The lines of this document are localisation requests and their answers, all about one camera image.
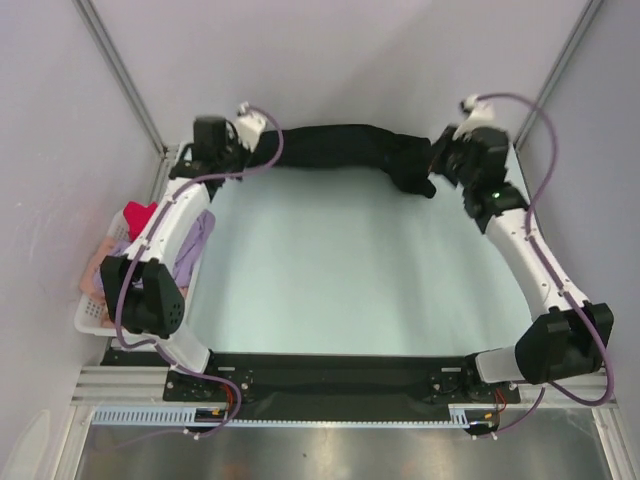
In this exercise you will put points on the left aluminium corner post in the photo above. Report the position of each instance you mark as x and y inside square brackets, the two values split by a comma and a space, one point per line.
[116, 65]

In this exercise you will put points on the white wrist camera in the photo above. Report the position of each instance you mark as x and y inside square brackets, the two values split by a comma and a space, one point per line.
[249, 126]
[478, 114]

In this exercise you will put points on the red t shirt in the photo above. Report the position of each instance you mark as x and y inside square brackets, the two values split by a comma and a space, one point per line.
[137, 216]

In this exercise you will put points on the pink t shirt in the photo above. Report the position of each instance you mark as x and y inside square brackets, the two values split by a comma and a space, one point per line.
[92, 316]

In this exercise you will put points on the aluminium front rail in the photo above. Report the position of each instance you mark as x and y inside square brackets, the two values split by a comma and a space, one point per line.
[145, 386]

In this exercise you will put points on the white slotted cable duct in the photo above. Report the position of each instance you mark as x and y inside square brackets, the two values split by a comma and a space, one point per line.
[195, 417]

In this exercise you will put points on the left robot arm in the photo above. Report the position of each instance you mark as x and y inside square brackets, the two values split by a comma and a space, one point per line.
[142, 296]

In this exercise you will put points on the aluminium corner post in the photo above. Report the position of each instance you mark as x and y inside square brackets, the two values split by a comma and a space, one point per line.
[580, 29]
[116, 65]

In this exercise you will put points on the white laundry basket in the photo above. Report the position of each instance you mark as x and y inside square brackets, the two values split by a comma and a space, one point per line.
[116, 230]

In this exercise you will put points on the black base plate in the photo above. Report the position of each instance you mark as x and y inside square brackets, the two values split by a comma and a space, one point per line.
[338, 388]

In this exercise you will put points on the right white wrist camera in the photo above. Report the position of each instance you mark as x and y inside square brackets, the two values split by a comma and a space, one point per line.
[478, 114]

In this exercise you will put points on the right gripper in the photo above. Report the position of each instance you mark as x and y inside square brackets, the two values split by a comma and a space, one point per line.
[441, 148]

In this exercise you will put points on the right aluminium corner post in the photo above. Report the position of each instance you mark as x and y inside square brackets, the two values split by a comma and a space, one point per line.
[580, 29]

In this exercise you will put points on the black t shirt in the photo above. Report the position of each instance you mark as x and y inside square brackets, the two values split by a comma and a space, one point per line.
[403, 158]

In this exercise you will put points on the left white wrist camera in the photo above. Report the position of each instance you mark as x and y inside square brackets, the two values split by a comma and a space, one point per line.
[249, 126]

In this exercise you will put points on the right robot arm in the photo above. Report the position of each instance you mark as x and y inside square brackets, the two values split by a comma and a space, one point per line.
[569, 332]

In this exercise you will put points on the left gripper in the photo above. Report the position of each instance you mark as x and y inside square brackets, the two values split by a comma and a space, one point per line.
[232, 139]

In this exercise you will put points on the lilac t shirt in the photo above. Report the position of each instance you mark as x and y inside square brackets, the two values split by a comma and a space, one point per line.
[190, 250]

